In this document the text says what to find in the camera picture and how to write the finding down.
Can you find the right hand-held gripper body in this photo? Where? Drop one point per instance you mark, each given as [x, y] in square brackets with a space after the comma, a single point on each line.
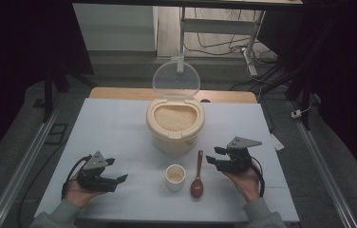
[238, 160]

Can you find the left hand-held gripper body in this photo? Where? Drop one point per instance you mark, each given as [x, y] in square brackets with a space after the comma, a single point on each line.
[96, 180]

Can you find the brown wooden spoon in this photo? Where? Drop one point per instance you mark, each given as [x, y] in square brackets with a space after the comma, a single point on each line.
[197, 189]

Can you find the rice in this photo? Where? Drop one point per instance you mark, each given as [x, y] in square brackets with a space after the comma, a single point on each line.
[175, 117]
[175, 176]

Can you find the beige rice container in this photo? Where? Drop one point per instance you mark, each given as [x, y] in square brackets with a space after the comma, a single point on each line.
[175, 141]

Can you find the white cup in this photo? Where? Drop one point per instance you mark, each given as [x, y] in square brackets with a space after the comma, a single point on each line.
[175, 185]

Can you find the person's left hand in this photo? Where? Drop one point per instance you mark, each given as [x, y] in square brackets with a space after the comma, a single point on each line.
[80, 194]

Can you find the person's right hand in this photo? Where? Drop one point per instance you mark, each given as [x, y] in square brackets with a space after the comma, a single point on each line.
[248, 183]

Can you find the white table cover sheet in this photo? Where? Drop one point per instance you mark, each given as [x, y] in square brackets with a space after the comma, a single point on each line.
[119, 126]

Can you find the white paper tag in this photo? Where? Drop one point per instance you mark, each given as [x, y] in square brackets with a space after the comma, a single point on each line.
[277, 142]

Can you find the small white plug box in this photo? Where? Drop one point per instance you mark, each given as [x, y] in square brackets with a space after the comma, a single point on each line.
[296, 114]

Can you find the clear round container lid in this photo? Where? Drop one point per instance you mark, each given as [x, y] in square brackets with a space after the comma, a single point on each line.
[176, 79]

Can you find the black metal stand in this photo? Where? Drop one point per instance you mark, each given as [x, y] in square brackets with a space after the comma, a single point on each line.
[304, 104]
[47, 95]

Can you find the white-framed background desk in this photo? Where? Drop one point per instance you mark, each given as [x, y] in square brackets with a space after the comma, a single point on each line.
[217, 26]

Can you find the white background panel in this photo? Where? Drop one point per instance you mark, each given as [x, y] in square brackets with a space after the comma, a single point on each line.
[113, 27]

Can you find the black floor frame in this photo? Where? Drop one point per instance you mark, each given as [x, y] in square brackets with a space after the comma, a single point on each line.
[56, 133]

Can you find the aluminium floor rail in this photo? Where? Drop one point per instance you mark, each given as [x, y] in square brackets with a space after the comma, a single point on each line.
[21, 167]
[322, 164]

